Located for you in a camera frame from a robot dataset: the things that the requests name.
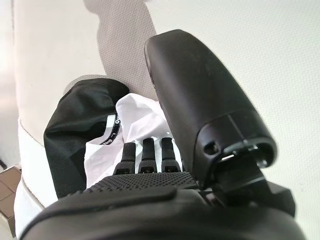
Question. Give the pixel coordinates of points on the beige bed mattress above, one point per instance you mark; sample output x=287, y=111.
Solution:
x=250, y=37

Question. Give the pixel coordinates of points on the white duvet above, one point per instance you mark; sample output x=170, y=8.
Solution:
x=32, y=175

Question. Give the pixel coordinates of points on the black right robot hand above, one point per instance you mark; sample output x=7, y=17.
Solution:
x=200, y=100

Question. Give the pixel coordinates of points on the black garment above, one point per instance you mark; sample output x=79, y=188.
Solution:
x=75, y=125

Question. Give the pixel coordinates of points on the white garment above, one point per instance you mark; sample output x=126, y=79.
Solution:
x=140, y=117

